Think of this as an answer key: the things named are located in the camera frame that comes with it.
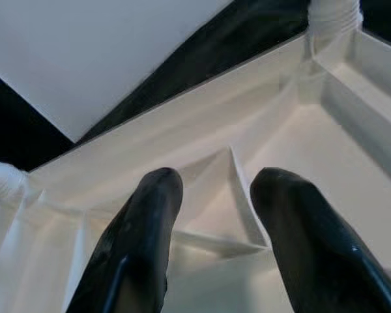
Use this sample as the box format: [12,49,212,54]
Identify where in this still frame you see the white plastic table top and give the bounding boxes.
[0,27,391,313]

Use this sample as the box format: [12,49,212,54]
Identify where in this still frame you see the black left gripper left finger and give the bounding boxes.
[65,167,184,313]

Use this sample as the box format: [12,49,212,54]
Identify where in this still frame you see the white plastic table leg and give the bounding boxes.
[308,0,362,35]
[0,155,29,209]

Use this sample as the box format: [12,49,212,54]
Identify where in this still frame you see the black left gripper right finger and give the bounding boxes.
[250,167,391,313]

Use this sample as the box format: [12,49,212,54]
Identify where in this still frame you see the black plastic table cover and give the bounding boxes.
[74,0,391,144]

